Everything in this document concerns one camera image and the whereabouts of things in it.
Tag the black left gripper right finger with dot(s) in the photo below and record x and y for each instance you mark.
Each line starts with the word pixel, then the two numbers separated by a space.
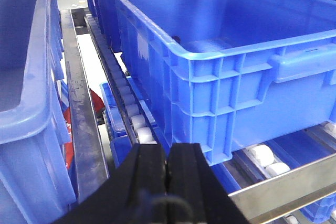
pixel 192 180

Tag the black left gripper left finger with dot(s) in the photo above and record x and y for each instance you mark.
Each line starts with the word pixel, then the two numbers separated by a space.
pixel 129 195

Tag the blue bin lower shelf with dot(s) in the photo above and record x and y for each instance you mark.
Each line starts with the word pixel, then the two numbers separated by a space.
pixel 120 144

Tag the blue bin far left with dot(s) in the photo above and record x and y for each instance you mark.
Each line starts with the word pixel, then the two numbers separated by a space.
pixel 35 185

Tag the blue bin near left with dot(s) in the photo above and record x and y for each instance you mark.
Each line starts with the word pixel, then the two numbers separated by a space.
pixel 227 74

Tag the white roller track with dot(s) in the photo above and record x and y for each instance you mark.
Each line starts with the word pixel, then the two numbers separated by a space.
pixel 137 124

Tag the red white package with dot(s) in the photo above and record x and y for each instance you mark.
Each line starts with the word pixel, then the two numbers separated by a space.
pixel 73 119

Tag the metal shelf rail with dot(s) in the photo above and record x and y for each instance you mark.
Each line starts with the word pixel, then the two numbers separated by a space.
pixel 90 164

